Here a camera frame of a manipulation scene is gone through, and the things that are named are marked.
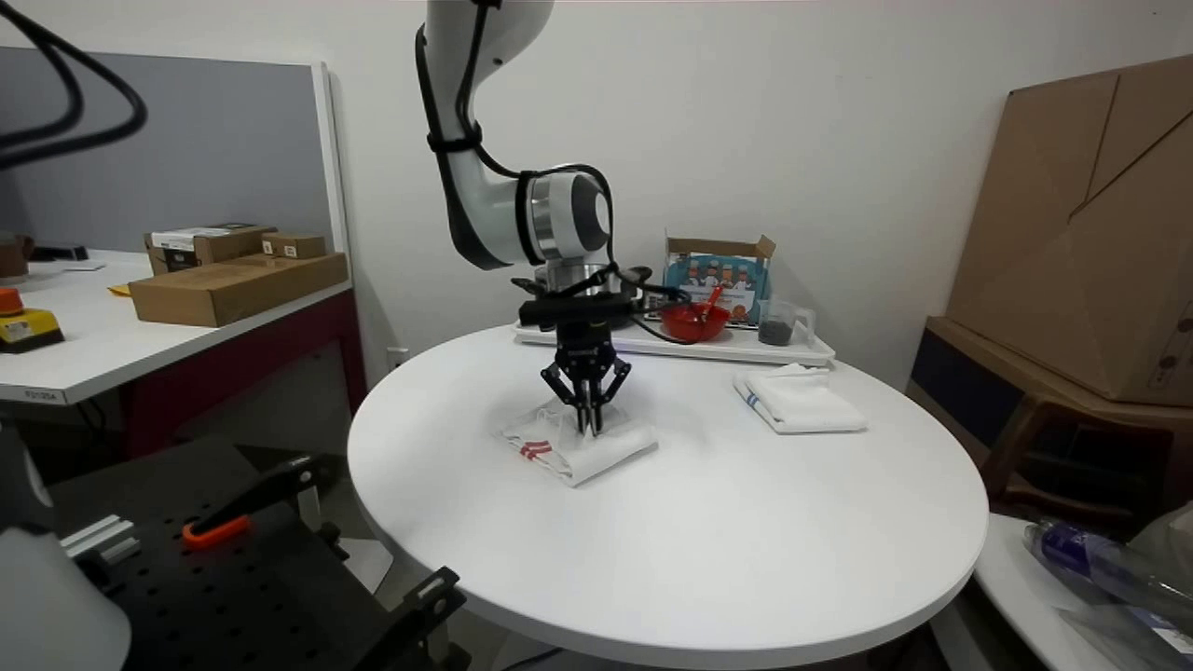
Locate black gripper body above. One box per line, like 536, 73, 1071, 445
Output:
548, 322, 626, 378

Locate red and white towel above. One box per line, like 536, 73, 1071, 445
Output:
499, 414, 662, 488

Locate white rounded robot base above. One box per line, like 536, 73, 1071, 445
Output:
0, 419, 136, 671

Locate blue striped white folded towel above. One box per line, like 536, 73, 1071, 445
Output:
732, 364, 873, 440

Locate red bowl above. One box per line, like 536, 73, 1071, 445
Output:
657, 299, 737, 345

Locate red plastic spoon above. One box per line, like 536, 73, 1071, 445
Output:
698, 275, 735, 327

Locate black toggle clamp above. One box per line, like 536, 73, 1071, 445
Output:
370, 562, 474, 671

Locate small brown cardboard box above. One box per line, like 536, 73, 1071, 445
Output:
256, 229, 335, 263

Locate flat wooden box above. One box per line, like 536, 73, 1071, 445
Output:
123, 250, 354, 330

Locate small open cardboard box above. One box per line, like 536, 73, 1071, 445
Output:
140, 220, 279, 280

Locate black breadboard table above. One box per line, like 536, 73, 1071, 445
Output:
44, 430, 474, 671

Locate brown wooden stand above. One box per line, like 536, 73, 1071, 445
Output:
902, 312, 1193, 540

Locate grey partition panel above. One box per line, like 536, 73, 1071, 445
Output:
0, 45, 344, 262

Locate white board panel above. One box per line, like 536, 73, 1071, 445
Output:
974, 509, 1193, 671

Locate silver aluminium profile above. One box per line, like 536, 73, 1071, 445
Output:
57, 509, 145, 562

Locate large brown cardboard box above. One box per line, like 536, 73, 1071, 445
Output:
944, 51, 1193, 411

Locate clear plastic bag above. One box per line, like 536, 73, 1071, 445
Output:
1025, 509, 1193, 660

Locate yellow and black device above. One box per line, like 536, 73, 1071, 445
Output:
0, 288, 72, 359

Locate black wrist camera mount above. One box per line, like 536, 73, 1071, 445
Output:
512, 271, 653, 335

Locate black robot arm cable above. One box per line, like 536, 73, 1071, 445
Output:
410, 0, 626, 303

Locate black clamp with orange handle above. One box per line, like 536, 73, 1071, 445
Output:
174, 450, 346, 558

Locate white desk with maroon frame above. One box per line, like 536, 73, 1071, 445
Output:
0, 245, 374, 461

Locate thick black cable bundle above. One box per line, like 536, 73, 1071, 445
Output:
0, 0, 154, 175

